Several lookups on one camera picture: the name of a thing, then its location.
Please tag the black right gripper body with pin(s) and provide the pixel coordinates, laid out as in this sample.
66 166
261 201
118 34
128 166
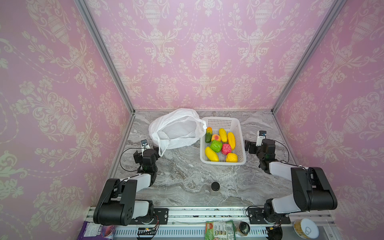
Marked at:
253 147

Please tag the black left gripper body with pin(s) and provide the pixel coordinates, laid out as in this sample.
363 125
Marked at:
138 158

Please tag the yellow orange toy fruit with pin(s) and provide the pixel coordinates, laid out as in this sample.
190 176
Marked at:
231 158

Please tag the red toy apple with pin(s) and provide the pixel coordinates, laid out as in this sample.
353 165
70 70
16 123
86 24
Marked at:
226 149

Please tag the white plastic bag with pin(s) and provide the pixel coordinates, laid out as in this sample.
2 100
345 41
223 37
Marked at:
180 128

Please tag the yellow toy corn fruit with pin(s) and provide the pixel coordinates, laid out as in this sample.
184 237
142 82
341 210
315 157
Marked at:
224 136

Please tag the green toy pepper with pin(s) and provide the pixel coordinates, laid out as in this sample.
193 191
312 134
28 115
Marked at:
216 146

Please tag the long yellow toy fruit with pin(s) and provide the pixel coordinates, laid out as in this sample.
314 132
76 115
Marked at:
211 155

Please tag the orange green toy mango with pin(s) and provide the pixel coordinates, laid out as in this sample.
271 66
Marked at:
209 134

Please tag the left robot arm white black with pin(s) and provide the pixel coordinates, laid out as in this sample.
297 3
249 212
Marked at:
118 204

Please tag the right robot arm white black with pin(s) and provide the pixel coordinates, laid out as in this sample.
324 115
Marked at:
311 188

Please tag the yellow ridged toy fruit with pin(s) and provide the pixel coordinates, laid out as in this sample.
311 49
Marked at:
232 140

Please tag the white perforated plastic basket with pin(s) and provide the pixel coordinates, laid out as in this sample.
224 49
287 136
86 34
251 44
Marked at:
223 143

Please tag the small black cylinder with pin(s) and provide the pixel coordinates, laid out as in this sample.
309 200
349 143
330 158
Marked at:
215 187

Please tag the dark lidded jar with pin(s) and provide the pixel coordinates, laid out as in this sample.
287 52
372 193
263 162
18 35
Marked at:
242 229

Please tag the yellow tin can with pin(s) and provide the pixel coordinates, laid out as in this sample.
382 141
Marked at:
306 229

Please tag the green snack packet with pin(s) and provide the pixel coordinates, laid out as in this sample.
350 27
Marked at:
220 230

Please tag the purple snack packet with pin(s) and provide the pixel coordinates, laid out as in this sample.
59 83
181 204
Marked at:
92 231

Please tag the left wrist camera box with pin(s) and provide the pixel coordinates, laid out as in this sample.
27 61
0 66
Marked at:
144 145

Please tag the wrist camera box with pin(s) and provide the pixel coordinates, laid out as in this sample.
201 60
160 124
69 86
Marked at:
261 135
144 145

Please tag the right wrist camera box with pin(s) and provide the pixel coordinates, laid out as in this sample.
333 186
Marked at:
261 135

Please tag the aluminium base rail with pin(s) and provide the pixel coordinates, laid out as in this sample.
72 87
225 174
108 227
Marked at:
189 223

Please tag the silver right corner post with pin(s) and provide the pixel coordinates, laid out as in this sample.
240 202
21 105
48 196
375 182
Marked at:
319 35

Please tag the silver corner post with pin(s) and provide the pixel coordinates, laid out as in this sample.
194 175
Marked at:
101 46
319 35

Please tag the silver left corner post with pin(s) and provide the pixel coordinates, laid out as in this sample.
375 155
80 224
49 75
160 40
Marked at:
101 46

